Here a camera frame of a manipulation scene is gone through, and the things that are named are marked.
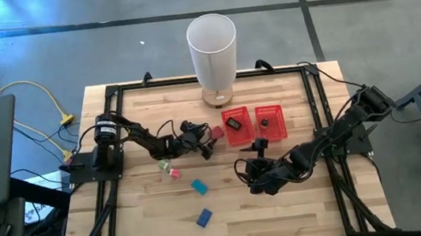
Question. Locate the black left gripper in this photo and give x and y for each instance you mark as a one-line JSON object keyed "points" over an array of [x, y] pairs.
{"points": [[189, 144]]}

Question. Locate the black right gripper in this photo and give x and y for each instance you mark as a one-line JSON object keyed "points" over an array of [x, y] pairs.
{"points": [[266, 175]]}

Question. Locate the red charger box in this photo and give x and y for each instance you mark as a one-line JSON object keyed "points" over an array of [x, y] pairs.
{"points": [[218, 132]]}

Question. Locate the black digital clock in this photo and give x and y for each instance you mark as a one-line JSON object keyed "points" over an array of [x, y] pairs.
{"points": [[233, 124]]}

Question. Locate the small white black adapter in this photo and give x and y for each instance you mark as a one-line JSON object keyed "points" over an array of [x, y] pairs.
{"points": [[264, 122]]}

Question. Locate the teal plastic box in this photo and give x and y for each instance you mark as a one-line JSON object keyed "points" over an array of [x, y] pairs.
{"points": [[199, 187]]}

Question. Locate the dark blue plastic box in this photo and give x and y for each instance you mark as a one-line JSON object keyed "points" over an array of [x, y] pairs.
{"points": [[204, 218]]}

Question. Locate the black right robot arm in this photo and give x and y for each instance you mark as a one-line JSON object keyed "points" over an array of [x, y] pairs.
{"points": [[335, 135]]}

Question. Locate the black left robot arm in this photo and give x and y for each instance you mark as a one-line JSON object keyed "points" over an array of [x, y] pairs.
{"points": [[149, 141]]}

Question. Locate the red plastic basket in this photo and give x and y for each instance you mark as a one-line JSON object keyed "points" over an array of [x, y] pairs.
{"points": [[246, 135], [277, 130]]}

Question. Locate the white shade wooden base lamp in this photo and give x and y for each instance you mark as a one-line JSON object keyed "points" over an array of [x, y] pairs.
{"points": [[213, 54]]}

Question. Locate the black table clamp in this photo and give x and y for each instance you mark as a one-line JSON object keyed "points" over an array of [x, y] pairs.
{"points": [[264, 64], [147, 78]]}

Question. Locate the white printed carton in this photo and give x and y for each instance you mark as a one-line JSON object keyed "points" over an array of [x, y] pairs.
{"points": [[38, 212]]}

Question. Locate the black aluminium table frame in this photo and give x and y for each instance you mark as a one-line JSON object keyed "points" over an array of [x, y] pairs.
{"points": [[174, 81]]}

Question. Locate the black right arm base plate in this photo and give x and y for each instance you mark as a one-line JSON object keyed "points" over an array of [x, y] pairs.
{"points": [[360, 145]]}

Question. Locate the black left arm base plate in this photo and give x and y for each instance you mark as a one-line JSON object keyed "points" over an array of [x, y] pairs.
{"points": [[81, 172]]}

